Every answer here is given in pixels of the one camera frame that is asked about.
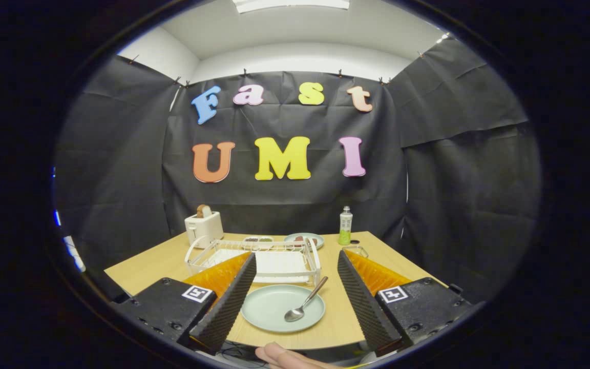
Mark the white divided condiment tray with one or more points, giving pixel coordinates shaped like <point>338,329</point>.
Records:
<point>257,239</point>

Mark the brown bread slice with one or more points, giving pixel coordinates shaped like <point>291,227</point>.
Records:
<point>203,211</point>

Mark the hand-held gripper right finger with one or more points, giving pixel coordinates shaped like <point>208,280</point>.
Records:
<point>364,307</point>

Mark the light green plate with meat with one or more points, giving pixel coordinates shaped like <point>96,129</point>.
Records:
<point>319,240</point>

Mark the green drink bottle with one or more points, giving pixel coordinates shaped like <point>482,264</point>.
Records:
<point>345,228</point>

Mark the ceiling light panel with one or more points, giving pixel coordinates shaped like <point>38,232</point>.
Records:
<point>290,4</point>

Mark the white toaster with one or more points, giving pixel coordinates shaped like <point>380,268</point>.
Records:
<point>204,229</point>

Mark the black backdrop cloth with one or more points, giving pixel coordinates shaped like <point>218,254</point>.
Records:
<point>285,200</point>

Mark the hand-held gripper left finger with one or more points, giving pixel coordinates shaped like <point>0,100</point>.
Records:
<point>228,307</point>

